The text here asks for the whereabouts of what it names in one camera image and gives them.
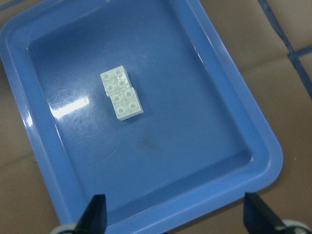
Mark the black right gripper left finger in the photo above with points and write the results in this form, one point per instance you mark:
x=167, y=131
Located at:
x=94, y=218

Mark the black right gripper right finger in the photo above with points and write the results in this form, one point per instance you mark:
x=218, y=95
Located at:
x=259, y=218

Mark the white block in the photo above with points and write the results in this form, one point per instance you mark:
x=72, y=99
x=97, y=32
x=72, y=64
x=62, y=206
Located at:
x=126, y=104
x=115, y=80

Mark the blue plastic tray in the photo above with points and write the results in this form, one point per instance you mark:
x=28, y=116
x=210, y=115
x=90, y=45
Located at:
x=201, y=143

